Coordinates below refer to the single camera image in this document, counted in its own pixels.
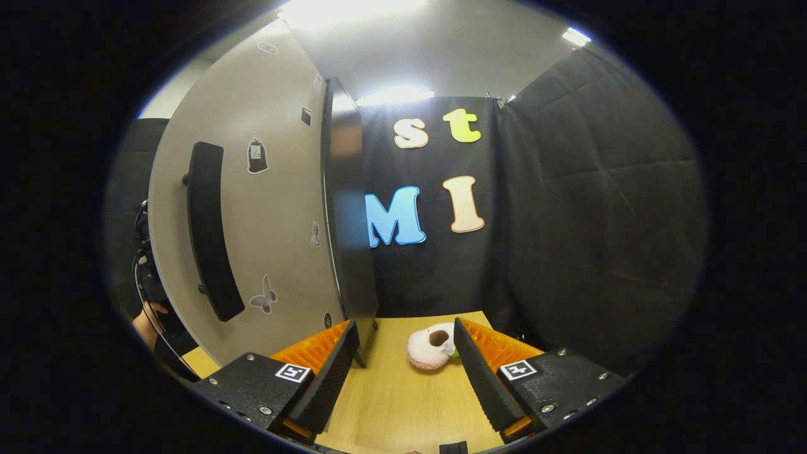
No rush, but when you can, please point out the black backdrop cloth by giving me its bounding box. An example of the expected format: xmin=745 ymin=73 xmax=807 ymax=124
xmin=104 ymin=47 xmax=708 ymax=377

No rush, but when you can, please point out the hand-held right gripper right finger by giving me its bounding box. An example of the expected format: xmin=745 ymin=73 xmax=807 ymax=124
xmin=453 ymin=317 xmax=631 ymax=444

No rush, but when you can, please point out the pink plush toy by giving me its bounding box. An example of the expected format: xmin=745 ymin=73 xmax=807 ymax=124
xmin=407 ymin=323 xmax=458 ymax=371

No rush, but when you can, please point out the light grey cabinet door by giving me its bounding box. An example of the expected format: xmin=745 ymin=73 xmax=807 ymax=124
xmin=148 ymin=19 xmax=347 ymax=368

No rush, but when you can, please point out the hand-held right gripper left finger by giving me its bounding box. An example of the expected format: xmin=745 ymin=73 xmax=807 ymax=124
xmin=192 ymin=320 xmax=361 ymax=442

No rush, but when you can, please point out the black cabinet door handle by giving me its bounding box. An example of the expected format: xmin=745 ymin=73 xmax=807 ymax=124
xmin=182 ymin=142 xmax=246 ymax=323

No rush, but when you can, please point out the thin black cable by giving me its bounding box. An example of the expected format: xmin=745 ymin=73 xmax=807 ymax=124
xmin=132 ymin=255 xmax=197 ymax=380

